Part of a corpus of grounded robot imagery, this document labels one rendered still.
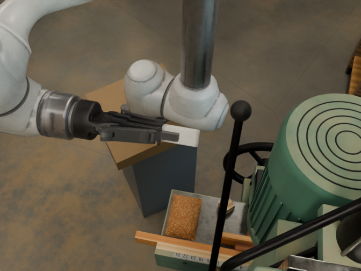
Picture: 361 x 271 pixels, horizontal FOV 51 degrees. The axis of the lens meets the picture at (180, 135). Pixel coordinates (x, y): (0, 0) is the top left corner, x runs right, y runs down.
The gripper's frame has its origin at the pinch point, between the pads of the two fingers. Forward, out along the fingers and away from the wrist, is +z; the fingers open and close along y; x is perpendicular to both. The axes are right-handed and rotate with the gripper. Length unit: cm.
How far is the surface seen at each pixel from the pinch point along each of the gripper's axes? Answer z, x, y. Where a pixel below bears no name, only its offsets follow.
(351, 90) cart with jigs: 78, -16, -170
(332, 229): 21.2, 2.4, 27.8
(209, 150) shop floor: 1, -59, -142
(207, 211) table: 6.7, -32.1, -29.0
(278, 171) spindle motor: 16.0, 3.4, 16.9
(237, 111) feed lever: 9.4, 8.2, 7.1
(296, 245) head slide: 19.8, -4.9, 21.0
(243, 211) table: 16.8, -31.0, -30.6
